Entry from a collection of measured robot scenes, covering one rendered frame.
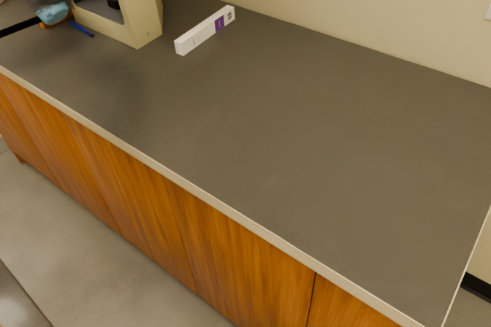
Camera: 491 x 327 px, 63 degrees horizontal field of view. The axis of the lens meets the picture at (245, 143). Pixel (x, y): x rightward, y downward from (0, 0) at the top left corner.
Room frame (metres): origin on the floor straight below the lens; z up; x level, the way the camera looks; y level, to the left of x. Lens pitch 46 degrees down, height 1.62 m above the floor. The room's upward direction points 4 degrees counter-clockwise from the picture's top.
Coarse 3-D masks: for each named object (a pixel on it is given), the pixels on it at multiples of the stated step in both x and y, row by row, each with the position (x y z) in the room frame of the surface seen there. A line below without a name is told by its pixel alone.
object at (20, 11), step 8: (0, 0) 1.17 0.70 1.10; (8, 0) 1.19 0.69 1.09; (16, 0) 1.20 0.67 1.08; (0, 8) 1.16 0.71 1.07; (8, 8) 1.18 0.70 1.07; (16, 8) 1.19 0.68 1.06; (24, 8) 1.21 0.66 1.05; (0, 16) 1.16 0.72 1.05; (8, 16) 1.17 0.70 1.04; (16, 16) 1.19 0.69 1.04; (24, 16) 1.20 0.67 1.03; (32, 16) 1.21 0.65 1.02; (0, 24) 1.15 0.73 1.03; (8, 24) 1.16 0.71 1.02
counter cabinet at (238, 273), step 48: (0, 96) 1.29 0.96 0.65; (48, 144) 1.13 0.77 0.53; (96, 144) 0.86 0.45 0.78; (96, 192) 0.98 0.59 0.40; (144, 192) 0.75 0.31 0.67; (144, 240) 0.83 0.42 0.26; (192, 240) 0.63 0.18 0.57; (240, 240) 0.51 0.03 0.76; (192, 288) 0.69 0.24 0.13; (240, 288) 0.52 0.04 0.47; (288, 288) 0.42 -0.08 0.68; (336, 288) 0.35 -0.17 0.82
